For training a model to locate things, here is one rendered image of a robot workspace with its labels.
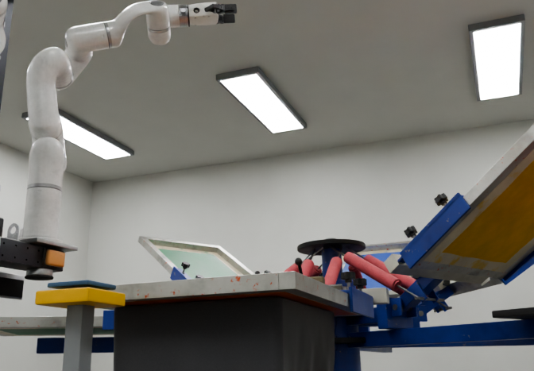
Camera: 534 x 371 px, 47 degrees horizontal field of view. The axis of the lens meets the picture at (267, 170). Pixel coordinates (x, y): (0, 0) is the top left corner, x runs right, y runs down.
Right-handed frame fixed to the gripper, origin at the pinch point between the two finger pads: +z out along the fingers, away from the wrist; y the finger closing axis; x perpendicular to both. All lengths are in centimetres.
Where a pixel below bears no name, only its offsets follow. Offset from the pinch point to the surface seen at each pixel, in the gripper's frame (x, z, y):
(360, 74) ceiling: -41, 121, 261
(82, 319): 89, -42, -74
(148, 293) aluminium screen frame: 87, -30, -57
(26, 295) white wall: 121, -192, 451
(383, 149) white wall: 4, 179, 402
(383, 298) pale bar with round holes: 100, 42, -3
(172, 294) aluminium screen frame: 87, -24, -60
